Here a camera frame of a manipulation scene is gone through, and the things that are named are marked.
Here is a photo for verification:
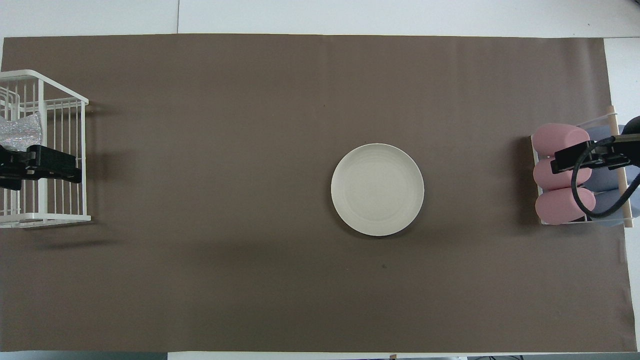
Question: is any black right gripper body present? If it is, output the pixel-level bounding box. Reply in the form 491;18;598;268
595;116;640;169

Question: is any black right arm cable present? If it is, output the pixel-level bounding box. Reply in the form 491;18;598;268
571;136;640;220

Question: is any white round plate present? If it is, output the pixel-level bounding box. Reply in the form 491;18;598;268
330;143;425;237

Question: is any pink plastic cup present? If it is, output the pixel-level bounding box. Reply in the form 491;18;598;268
533;159;593;192
535;186;597;225
531;123;591;157

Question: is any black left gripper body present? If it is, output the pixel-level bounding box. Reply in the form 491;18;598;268
0;146;29;191

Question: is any blue plastic cup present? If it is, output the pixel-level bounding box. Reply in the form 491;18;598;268
585;165;640;193
585;125;624;147
587;189;640;227

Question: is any brown table mat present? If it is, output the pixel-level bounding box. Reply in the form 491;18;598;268
0;33;638;353

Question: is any white wire dish rack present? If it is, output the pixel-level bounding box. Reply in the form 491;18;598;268
0;69;92;229

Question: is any white cup holder wooden bar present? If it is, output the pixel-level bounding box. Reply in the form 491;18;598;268
530;105;635;230

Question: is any clear plastic wrapper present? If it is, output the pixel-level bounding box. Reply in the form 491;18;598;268
0;112;44;151

